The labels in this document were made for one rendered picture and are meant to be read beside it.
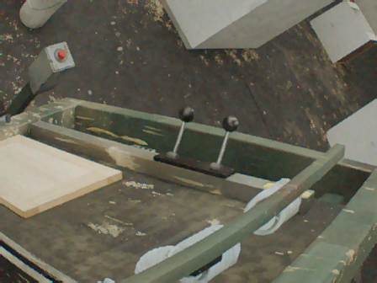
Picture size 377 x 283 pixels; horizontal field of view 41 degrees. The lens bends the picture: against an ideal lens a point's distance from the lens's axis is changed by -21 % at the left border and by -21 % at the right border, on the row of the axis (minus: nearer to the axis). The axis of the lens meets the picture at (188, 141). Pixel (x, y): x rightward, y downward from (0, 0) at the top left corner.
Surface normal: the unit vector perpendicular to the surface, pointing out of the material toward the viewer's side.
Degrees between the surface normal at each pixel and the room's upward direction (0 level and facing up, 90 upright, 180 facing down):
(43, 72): 90
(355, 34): 90
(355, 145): 90
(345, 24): 90
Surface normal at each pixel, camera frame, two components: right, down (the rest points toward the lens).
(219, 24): -0.62, 0.15
